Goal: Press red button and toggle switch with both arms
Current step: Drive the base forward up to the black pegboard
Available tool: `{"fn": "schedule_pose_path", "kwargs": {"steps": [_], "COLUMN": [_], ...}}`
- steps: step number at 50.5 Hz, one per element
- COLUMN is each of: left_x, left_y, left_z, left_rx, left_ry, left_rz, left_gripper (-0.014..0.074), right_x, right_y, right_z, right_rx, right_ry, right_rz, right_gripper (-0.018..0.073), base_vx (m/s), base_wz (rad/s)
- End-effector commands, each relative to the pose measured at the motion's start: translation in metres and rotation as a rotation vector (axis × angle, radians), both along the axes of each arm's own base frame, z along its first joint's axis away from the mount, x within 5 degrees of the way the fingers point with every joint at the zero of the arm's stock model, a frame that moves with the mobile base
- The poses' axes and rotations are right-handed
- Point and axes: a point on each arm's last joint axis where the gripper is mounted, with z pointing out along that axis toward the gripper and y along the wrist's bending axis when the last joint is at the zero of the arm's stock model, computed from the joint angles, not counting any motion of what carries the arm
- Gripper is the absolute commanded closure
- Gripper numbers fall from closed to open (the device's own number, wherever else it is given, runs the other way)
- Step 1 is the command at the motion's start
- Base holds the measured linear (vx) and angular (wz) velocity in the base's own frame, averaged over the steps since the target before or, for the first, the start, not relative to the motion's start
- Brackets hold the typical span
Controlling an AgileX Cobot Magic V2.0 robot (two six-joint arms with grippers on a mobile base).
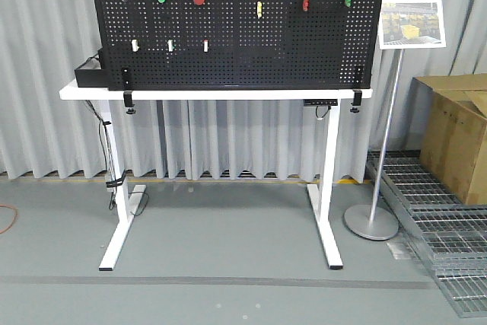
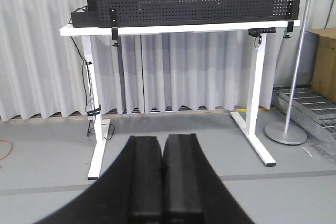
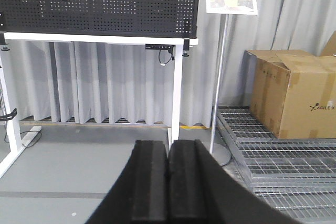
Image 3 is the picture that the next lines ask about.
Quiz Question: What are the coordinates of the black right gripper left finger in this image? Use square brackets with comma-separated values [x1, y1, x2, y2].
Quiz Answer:
[86, 140, 168, 223]

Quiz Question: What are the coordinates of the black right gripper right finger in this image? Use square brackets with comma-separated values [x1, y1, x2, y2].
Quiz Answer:
[169, 140, 297, 223]

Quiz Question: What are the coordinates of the metal grating platform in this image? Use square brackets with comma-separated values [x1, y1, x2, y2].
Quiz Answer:
[217, 106, 335, 223]

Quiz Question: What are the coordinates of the white power strip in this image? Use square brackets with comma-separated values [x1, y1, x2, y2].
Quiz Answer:
[22, 126, 41, 148]

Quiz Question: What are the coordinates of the large cardboard box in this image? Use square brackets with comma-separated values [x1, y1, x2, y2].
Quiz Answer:
[245, 34, 335, 139]

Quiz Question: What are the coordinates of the grey curtain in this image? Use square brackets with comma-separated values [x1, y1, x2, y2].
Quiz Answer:
[8, 0, 335, 126]

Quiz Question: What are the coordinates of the black control box under table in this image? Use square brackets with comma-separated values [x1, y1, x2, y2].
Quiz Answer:
[145, 44, 174, 50]

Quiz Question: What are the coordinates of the black perforated pegboard panel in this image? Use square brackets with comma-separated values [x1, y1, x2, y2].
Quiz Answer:
[1, 0, 199, 38]

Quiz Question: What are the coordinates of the sign stand with picture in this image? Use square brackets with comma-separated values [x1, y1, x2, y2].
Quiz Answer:
[206, 0, 258, 166]

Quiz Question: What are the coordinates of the black cable under table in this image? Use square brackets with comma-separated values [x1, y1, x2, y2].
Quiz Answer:
[157, 48, 175, 67]

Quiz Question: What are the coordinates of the white table frame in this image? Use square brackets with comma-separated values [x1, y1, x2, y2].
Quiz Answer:
[1, 32, 198, 176]

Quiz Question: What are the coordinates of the black clamp bracket right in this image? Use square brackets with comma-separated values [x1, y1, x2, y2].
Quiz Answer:
[182, 19, 190, 57]

